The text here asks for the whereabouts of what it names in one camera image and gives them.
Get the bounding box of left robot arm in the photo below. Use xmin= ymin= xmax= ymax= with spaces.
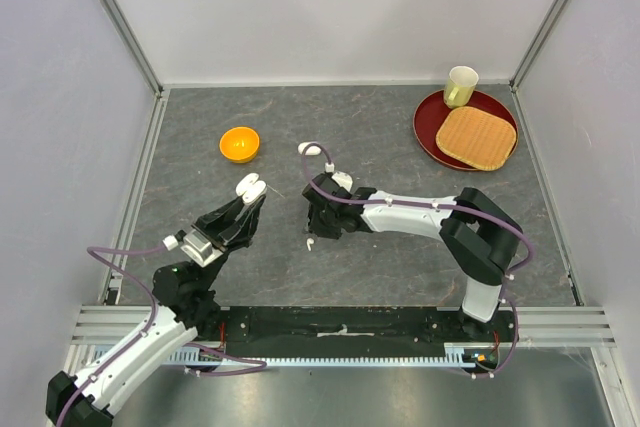
xmin=45 ymin=192 xmax=266 ymax=426

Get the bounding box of pale yellow mug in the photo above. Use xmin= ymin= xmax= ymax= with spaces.
xmin=443 ymin=66 xmax=479 ymax=109

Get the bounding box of dark red round tray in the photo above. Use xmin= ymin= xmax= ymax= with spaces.
xmin=413 ymin=90 xmax=519 ymax=172

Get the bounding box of slotted cable duct rail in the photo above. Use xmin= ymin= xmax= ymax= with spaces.
xmin=164 ymin=346 xmax=500 ymax=369

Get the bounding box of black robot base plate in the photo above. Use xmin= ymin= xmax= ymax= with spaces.
xmin=199 ymin=306 xmax=515 ymax=357

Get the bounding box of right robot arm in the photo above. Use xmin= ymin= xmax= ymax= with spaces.
xmin=302 ymin=173 xmax=533 ymax=341

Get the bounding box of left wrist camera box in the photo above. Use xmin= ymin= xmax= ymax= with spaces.
xmin=180 ymin=229 xmax=223 ymax=267

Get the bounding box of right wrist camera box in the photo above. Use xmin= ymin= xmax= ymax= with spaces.
xmin=331 ymin=171 xmax=353 ymax=192

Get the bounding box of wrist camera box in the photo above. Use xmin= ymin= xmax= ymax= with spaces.
xmin=331 ymin=171 xmax=353 ymax=192
xmin=180 ymin=229 xmax=223 ymax=267

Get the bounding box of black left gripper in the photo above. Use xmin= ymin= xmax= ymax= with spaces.
xmin=193 ymin=185 xmax=266 ymax=290

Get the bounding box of white oval closed case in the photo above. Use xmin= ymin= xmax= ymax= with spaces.
xmin=297 ymin=142 xmax=323 ymax=156

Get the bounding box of orange plastic bowl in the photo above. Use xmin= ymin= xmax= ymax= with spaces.
xmin=219 ymin=126 xmax=260 ymax=163

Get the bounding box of woven bamboo mat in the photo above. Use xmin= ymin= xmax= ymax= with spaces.
xmin=435 ymin=106 xmax=517 ymax=171

